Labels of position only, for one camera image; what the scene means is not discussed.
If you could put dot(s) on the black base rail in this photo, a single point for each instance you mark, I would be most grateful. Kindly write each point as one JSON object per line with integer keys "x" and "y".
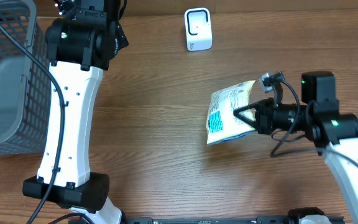
{"x": 258, "y": 220}

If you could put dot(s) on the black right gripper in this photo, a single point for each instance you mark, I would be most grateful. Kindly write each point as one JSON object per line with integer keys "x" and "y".
{"x": 262, "y": 121}

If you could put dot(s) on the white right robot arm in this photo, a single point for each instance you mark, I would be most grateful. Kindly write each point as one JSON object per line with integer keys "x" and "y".
{"x": 316, "y": 114}

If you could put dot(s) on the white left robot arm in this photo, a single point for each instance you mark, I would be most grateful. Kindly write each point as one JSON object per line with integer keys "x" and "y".
{"x": 80, "y": 45}

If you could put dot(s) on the yellow snack bag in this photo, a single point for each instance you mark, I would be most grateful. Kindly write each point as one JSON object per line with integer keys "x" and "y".
{"x": 221, "y": 124}

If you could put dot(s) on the white barcode scanner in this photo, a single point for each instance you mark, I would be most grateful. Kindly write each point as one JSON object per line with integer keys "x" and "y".
{"x": 198, "y": 29}

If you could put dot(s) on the dark grey plastic basket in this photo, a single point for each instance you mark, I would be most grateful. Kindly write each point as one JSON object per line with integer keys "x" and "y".
{"x": 25, "y": 90}

